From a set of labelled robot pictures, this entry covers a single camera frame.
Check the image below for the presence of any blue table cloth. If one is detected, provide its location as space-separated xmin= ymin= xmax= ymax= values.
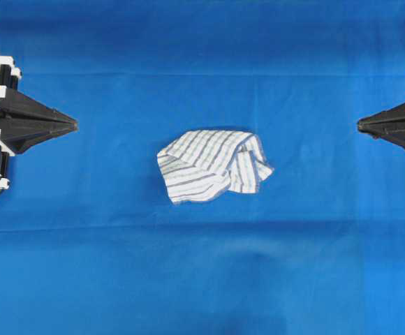
xmin=0 ymin=1 xmax=405 ymax=334

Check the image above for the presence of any white blue striped towel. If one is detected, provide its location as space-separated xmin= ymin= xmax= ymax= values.
xmin=157 ymin=130 xmax=273 ymax=204

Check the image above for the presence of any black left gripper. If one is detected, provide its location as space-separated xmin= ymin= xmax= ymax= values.
xmin=0 ymin=56 xmax=78 ymax=190

